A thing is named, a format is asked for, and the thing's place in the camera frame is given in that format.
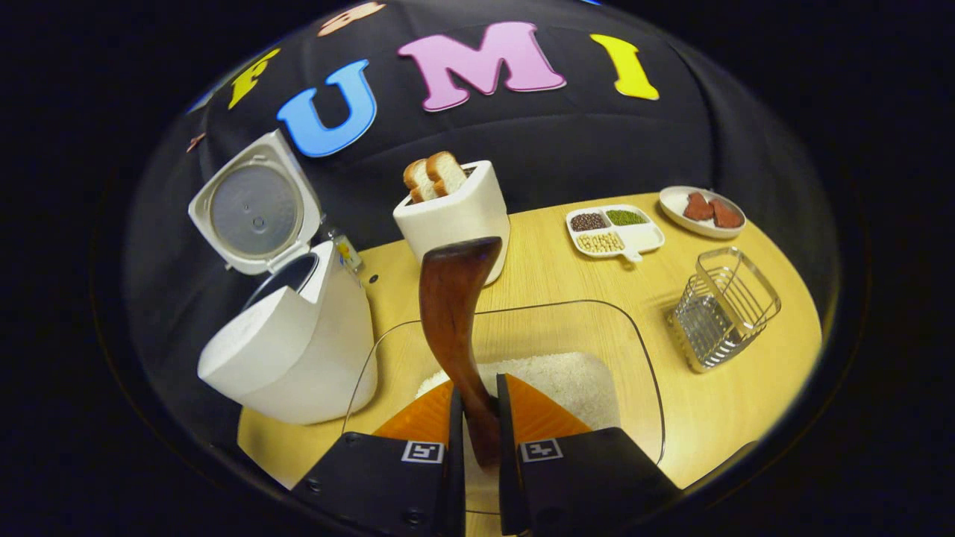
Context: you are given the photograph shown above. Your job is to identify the white divided dish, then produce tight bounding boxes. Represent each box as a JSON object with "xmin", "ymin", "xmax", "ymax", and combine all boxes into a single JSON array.
[{"xmin": 566, "ymin": 204, "xmax": 666, "ymax": 263}]

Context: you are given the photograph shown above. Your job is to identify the brown wooden spoon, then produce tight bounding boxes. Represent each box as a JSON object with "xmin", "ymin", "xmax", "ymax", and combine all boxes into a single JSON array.
[{"xmin": 419, "ymin": 237, "xmax": 503, "ymax": 469}]

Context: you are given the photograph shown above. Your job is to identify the metal wire chopstick holder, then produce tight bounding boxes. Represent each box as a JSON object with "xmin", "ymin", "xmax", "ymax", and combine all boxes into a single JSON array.
[{"xmin": 668, "ymin": 247, "xmax": 782, "ymax": 373}]

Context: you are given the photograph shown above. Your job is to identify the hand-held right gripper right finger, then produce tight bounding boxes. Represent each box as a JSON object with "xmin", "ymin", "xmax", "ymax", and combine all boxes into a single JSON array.
[{"xmin": 496, "ymin": 373, "xmax": 683, "ymax": 537}]

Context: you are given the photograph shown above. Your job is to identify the yellow beans heap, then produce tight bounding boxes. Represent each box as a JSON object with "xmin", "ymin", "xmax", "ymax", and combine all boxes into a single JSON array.
[{"xmin": 576, "ymin": 232, "xmax": 625, "ymax": 254}]

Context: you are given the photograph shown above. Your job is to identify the white round plate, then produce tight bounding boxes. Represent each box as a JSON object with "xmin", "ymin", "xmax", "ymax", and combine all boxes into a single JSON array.
[{"xmin": 659, "ymin": 186, "xmax": 747, "ymax": 239}]

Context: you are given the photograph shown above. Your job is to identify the small glass bottle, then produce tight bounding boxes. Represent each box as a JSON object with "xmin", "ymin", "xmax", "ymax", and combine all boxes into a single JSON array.
[{"xmin": 328, "ymin": 227, "xmax": 365, "ymax": 275}]

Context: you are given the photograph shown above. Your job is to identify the clear plastic container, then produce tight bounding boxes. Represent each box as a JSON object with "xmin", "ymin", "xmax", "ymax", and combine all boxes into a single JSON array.
[{"xmin": 342, "ymin": 300, "xmax": 666, "ymax": 515}]

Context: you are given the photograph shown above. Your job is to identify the white toaster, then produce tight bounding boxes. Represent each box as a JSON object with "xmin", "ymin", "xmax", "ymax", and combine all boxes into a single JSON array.
[{"xmin": 392, "ymin": 160, "xmax": 512, "ymax": 286}]

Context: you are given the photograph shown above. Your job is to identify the toast bread slice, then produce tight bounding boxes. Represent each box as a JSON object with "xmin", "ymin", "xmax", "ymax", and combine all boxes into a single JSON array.
[
  {"xmin": 403, "ymin": 158, "xmax": 437, "ymax": 204},
  {"xmin": 425, "ymin": 151, "xmax": 468, "ymax": 197}
]

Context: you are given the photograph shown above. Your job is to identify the white rice cooker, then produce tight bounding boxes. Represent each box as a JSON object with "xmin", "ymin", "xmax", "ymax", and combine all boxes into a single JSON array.
[{"xmin": 188, "ymin": 129, "xmax": 378, "ymax": 426}]

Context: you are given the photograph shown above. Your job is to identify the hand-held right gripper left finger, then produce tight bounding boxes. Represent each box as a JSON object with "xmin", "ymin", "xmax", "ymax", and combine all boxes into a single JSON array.
[{"xmin": 291, "ymin": 382, "xmax": 467, "ymax": 537}]

